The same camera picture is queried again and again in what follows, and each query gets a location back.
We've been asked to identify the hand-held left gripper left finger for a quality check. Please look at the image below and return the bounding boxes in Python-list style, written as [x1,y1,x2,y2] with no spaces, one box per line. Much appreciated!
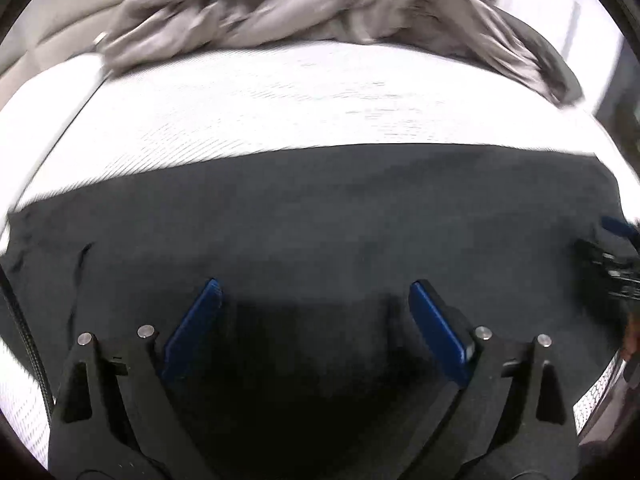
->
[47,277,226,480]

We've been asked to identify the white curtain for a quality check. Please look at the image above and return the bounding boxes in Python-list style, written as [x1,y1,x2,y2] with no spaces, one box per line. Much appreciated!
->
[500,0,626,116]

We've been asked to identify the white honeycomb mattress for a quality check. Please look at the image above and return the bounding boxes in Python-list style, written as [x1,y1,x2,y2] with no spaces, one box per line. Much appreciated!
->
[0,40,640,471]

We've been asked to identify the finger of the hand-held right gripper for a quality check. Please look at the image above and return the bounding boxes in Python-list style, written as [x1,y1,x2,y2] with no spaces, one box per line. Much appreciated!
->
[600,215,640,243]

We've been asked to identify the black pants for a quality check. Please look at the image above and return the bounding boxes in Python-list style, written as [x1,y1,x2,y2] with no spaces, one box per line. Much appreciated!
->
[0,142,631,480]

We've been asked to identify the grey duvet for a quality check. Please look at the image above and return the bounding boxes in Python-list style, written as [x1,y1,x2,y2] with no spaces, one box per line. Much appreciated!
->
[97,0,586,108]

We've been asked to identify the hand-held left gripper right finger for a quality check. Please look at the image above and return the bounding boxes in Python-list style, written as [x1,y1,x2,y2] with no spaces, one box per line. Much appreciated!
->
[407,279,581,480]

